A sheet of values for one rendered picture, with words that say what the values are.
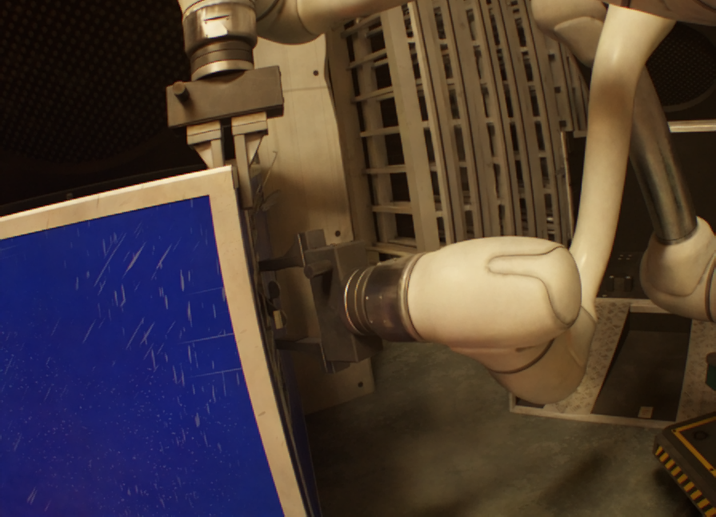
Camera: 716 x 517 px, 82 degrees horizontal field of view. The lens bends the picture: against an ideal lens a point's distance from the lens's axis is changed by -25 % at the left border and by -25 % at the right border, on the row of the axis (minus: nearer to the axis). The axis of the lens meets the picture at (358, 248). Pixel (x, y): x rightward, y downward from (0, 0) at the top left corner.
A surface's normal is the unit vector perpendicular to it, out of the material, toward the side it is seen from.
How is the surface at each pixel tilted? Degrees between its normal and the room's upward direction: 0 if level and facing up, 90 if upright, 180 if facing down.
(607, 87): 81
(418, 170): 90
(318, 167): 90
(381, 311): 87
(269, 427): 90
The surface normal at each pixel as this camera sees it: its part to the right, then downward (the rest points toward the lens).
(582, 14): -0.64, 0.73
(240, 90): 0.13, -0.02
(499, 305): -0.54, 0.11
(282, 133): 0.49, 0.09
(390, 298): -0.67, -0.10
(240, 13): 0.71, -0.11
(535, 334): -0.15, 0.70
